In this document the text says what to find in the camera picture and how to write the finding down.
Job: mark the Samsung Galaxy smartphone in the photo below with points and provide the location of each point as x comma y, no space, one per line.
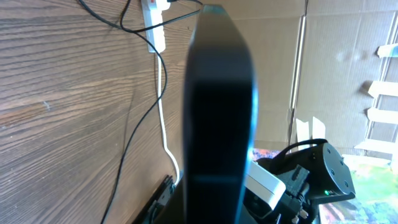
219,119

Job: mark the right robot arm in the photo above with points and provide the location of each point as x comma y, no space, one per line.
314,173

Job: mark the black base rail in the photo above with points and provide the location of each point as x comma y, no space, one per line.
157,202

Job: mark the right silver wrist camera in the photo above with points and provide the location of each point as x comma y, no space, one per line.
263,191

